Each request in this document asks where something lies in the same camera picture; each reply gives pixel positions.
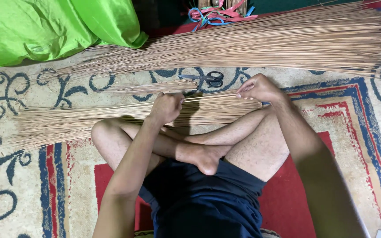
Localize person's left hand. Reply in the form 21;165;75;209
148;92;185;126

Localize person's right hand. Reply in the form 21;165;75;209
236;73;285;104

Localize bundle of thin palm sticks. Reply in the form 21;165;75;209
4;89;264;153

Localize small bunch of palm sticks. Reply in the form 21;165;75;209
106;79;199;96

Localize person's legs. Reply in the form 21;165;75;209
91;105;290;182

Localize large heap of palm sticks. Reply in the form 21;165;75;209
28;3;381;87

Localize bound broom stick bundle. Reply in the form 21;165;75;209
198;0;248;15

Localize dark blue shorts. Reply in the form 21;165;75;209
138;159;267;238

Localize green fabric bag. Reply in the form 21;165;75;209
0;0;149;108

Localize patterned carpet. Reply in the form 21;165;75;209
0;7;381;238

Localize black handled scissors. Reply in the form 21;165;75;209
177;71;224;88

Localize pink and blue plastic strings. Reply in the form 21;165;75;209
187;0;259;32

